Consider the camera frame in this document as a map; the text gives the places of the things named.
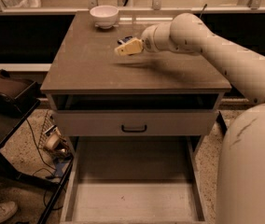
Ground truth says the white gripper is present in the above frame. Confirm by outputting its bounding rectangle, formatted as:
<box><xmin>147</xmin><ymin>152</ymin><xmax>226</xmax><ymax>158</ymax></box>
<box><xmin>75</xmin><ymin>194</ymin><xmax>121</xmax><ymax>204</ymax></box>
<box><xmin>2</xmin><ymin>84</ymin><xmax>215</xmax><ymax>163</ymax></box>
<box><xmin>114</xmin><ymin>22</ymin><xmax>170</xmax><ymax>56</ymax></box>

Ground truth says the blue rxbar blueberry wrapper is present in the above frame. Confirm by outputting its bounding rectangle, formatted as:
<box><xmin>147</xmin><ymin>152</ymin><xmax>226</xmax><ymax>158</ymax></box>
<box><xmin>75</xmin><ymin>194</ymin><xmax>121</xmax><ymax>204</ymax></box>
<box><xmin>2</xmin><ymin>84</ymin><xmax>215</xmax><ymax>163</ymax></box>
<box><xmin>117</xmin><ymin>36</ymin><xmax>133</xmax><ymax>45</ymax></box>

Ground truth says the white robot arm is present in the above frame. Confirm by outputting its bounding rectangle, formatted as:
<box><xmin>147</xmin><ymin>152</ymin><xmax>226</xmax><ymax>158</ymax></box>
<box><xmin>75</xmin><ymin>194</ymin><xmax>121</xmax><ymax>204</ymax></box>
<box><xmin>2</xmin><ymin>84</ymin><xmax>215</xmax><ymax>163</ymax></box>
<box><xmin>115</xmin><ymin>13</ymin><xmax>265</xmax><ymax>224</ymax></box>

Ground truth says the grey drawer cabinet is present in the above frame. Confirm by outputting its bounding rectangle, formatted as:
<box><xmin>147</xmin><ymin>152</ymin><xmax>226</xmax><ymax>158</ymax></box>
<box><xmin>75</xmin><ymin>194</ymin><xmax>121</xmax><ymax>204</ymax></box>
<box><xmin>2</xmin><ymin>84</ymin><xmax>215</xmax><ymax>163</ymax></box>
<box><xmin>40</xmin><ymin>9</ymin><xmax>232</xmax><ymax>224</ymax></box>

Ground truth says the open grey middle drawer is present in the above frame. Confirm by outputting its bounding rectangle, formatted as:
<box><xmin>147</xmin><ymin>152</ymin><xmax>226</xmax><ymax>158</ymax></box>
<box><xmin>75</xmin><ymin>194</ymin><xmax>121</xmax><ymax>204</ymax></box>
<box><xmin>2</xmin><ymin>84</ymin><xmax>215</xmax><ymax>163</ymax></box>
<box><xmin>61</xmin><ymin>137</ymin><xmax>207</xmax><ymax>224</ymax></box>

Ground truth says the white ceramic bowl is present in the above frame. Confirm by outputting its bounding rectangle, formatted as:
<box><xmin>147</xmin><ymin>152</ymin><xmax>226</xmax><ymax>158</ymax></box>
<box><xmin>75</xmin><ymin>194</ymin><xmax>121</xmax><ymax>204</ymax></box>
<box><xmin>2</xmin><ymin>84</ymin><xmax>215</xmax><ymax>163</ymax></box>
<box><xmin>90</xmin><ymin>6</ymin><xmax>119</xmax><ymax>29</ymax></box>

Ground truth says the roll of tape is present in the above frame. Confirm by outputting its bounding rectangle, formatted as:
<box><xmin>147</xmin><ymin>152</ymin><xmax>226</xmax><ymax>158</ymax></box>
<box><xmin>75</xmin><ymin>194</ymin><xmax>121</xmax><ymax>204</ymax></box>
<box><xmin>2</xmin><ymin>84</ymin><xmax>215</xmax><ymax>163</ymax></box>
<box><xmin>44</xmin><ymin>133</ymin><xmax>61</xmax><ymax>150</ymax></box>

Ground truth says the dark brown bag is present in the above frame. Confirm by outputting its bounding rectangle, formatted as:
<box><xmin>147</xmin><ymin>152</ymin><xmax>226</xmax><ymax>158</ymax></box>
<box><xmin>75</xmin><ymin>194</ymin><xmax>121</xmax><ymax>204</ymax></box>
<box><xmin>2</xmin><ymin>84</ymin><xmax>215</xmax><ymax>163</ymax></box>
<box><xmin>0</xmin><ymin>69</ymin><xmax>37</xmax><ymax>116</ymax></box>

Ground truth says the black side table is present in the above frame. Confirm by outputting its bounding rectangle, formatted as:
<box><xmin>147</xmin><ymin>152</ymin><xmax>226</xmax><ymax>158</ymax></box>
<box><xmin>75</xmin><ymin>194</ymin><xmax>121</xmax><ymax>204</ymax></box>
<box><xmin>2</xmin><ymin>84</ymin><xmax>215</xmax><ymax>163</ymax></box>
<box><xmin>0</xmin><ymin>99</ymin><xmax>73</xmax><ymax>224</ymax></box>

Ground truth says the white sneaker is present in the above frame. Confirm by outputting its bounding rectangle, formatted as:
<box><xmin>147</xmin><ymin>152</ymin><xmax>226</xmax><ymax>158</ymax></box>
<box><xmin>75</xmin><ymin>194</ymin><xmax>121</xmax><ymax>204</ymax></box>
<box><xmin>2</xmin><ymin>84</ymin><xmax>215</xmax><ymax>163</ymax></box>
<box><xmin>0</xmin><ymin>200</ymin><xmax>19</xmax><ymax>224</ymax></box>

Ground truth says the black drawer handle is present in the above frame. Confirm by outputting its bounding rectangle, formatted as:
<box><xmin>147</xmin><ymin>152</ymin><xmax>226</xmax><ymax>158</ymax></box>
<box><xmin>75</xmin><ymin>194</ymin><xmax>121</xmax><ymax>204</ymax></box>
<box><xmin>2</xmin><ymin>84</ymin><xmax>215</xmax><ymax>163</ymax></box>
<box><xmin>121</xmin><ymin>125</ymin><xmax>147</xmax><ymax>133</ymax></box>

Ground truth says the metal wire basket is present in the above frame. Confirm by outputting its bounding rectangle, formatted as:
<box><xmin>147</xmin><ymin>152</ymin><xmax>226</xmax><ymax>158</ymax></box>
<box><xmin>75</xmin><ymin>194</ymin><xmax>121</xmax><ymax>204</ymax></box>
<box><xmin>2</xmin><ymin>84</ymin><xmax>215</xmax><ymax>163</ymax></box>
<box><xmin>38</xmin><ymin>110</ymin><xmax>71</xmax><ymax>159</ymax></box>

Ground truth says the black cable on floor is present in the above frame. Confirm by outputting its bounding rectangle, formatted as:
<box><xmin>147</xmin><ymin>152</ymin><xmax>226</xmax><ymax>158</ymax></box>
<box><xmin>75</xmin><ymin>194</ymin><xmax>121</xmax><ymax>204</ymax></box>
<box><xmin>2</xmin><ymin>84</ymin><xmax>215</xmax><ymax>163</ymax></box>
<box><xmin>20</xmin><ymin>109</ymin><xmax>65</xmax><ymax>211</ymax></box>

